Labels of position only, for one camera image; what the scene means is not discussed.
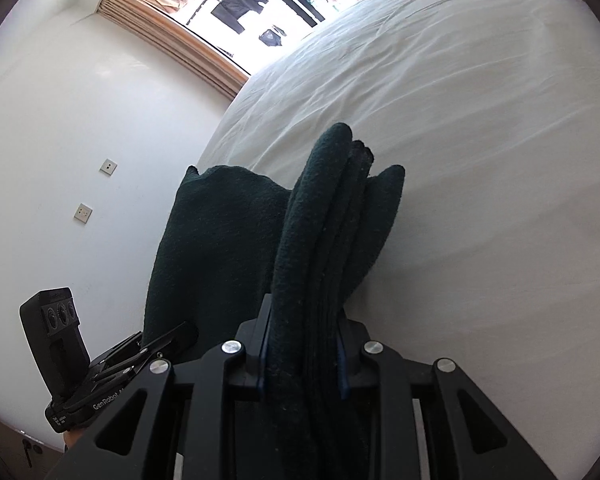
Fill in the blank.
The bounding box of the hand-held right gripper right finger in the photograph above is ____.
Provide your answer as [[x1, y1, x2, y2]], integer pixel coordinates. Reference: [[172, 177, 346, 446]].
[[339, 312, 556, 480]]

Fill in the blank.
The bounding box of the bed with white sheet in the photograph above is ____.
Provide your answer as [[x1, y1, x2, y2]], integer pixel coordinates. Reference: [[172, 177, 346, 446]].
[[195, 0, 600, 441]]

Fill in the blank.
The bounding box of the dark hanging shirt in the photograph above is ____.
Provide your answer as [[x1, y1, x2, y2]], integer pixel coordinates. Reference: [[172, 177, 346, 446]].
[[211, 0, 271, 33]]

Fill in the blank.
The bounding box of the brown wooden door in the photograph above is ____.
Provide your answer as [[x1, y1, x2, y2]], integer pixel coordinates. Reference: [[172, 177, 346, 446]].
[[0, 402, 68, 480]]

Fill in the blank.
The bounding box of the dark green knit sweater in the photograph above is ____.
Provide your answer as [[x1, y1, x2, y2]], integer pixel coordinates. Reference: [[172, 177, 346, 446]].
[[142, 122, 406, 480]]

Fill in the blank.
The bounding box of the black framed balcony door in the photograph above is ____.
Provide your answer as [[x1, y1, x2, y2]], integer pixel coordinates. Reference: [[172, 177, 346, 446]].
[[125, 0, 381, 76]]

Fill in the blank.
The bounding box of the small dark hanging garment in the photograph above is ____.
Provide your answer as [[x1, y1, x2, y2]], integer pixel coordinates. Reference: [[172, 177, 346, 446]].
[[259, 27, 286, 50]]

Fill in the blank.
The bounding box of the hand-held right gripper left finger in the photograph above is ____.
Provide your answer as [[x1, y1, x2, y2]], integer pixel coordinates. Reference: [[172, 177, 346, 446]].
[[55, 295, 273, 480]]

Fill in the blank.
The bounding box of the beige curtain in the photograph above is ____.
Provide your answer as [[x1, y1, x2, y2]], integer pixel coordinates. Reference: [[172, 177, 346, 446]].
[[104, 0, 251, 102]]

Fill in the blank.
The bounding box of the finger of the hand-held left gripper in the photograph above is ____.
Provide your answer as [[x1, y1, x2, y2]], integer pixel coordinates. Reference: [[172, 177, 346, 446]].
[[87, 322, 198, 386]]

